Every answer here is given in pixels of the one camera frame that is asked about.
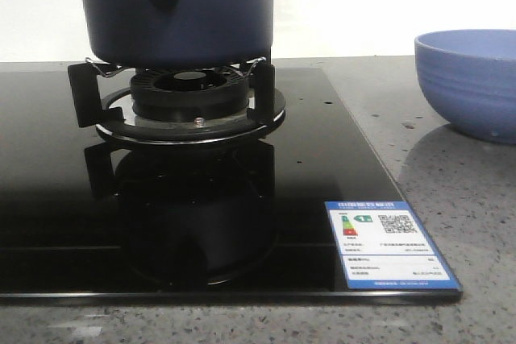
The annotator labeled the blue plastic bowl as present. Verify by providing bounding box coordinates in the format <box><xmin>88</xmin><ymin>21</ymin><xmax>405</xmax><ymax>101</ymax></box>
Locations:
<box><xmin>414</xmin><ymin>29</ymin><xmax>515</xmax><ymax>144</ymax></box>

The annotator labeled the black pot support grate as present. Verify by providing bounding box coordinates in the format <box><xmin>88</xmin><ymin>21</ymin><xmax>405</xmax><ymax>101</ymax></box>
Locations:
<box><xmin>68</xmin><ymin>57</ymin><xmax>285</xmax><ymax>147</ymax></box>

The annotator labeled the dark blue pot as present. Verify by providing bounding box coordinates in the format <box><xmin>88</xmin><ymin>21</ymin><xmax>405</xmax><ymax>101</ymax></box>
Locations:
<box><xmin>82</xmin><ymin>0</ymin><xmax>273</xmax><ymax>68</ymax></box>

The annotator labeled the black gas burner head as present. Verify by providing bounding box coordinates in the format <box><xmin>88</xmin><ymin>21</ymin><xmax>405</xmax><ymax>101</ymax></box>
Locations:
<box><xmin>130</xmin><ymin>69</ymin><xmax>249</xmax><ymax>122</ymax></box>

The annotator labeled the blue energy label sticker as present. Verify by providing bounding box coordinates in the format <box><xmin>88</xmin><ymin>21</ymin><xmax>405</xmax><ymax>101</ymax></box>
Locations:
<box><xmin>325</xmin><ymin>201</ymin><xmax>461</xmax><ymax>292</ymax></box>

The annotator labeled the black glass gas stove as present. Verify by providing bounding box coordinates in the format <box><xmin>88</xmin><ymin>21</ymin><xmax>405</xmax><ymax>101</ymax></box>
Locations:
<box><xmin>1</xmin><ymin>68</ymin><xmax>462</xmax><ymax>305</ymax></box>

